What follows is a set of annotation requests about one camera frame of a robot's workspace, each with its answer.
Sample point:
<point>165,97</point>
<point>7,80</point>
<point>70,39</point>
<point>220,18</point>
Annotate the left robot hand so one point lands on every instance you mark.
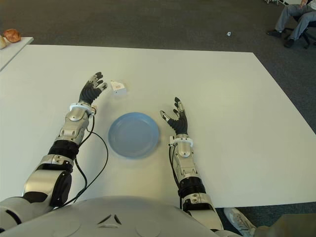
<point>90,92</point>

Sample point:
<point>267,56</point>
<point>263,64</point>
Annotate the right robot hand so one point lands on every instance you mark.
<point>180,124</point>

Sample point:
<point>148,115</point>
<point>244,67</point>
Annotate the white charger block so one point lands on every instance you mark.
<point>118,87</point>

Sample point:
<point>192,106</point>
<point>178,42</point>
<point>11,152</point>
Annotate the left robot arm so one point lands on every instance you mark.
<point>71,128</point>

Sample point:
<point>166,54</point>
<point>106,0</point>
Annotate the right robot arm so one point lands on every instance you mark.
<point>185,158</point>

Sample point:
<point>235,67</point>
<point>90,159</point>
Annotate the blue plate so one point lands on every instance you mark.
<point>133,135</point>

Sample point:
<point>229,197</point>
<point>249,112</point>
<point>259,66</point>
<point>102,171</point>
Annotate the white side table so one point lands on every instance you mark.
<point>12,49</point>

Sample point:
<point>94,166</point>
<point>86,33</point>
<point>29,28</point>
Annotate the reddish brown bread roll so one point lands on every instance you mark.
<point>11,35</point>

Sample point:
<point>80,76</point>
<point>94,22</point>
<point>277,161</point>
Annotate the pale bread roll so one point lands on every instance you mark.
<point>2,43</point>

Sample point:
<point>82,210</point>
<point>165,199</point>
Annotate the grey white sneaker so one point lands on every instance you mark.
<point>237,218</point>

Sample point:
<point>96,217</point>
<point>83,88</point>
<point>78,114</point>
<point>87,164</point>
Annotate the silver robot torso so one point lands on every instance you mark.
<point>111,217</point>

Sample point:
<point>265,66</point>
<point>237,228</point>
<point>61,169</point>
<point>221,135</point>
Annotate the seated person in grey trousers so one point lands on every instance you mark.
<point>284,17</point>

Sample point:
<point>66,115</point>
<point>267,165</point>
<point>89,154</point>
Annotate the khaki trouser leg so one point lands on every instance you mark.
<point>291,227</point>

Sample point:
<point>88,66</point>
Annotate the black office chair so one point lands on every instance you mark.
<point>306,37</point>

